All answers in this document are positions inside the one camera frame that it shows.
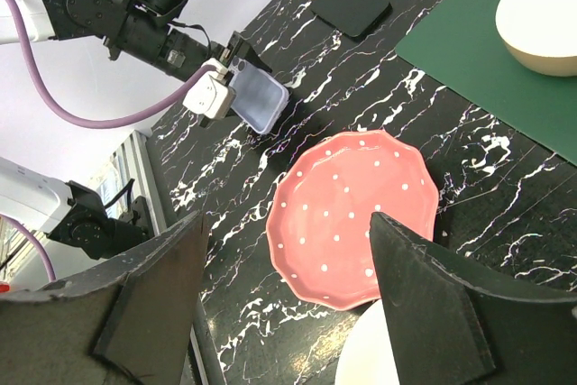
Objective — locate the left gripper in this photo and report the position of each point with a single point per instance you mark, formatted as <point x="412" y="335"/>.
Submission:
<point x="237" y="46"/>

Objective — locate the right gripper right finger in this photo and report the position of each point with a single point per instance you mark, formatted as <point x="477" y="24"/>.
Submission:
<point x="452" y="320"/>

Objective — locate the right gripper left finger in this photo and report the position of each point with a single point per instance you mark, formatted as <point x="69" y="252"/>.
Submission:
<point x="125" y="321"/>

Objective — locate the black phone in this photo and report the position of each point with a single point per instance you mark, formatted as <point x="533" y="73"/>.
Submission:
<point x="353" y="18"/>

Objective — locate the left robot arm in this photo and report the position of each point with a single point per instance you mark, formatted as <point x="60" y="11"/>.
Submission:
<point x="148" y="30"/>

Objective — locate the large white bowl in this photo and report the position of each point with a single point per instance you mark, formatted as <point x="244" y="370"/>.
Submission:
<point x="367" y="356"/>

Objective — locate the pink dotted plate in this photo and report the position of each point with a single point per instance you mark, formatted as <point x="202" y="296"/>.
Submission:
<point x="318" y="228"/>

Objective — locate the dark green mat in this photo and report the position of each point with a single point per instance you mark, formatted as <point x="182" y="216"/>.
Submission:
<point x="458" y="45"/>

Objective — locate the cream small bowl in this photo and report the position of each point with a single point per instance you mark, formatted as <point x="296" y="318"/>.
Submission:
<point x="540" y="34"/>

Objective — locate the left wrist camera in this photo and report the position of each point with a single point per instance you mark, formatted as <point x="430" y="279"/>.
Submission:
<point x="211" y="96"/>

